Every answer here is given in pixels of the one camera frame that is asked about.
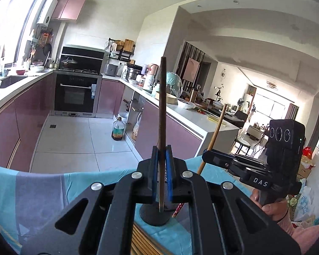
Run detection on dark brown wooden chopstick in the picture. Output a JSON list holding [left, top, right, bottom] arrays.
[[158, 57, 167, 213]]

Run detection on purple kitchen cabinets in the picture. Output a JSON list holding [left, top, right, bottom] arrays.
[[0, 69, 204, 176]]

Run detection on right hand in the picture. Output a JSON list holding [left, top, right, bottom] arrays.
[[250, 189, 288, 222]]

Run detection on black mesh utensil cup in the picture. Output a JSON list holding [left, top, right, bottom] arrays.
[[139, 203, 173, 227]]

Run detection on teal mesh food cover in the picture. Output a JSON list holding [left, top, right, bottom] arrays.
[[166, 72, 182, 98]]

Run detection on teal grey tablecloth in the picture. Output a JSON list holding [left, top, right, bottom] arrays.
[[0, 155, 256, 255]]

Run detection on oil bottle on floor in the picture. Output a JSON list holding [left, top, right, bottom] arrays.
[[111, 117, 125, 141]]

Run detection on pink kettle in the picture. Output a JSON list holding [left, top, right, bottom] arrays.
[[148, 64, 159, 85]]

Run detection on black built-in oven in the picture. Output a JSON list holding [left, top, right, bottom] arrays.
[[53, 71, 102, 117]]

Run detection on black range hood stove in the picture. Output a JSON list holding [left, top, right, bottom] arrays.
[[59, 45, 106, 75]]

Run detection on white water heater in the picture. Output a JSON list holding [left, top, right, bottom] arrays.
[[37, 0, 58, 27]]

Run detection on black camera box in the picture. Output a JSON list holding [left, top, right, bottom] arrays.
[[266, 119, 305, 182]]

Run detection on pink upper wall cabinet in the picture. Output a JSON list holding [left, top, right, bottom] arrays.
[[52, 0, 86, 21]]

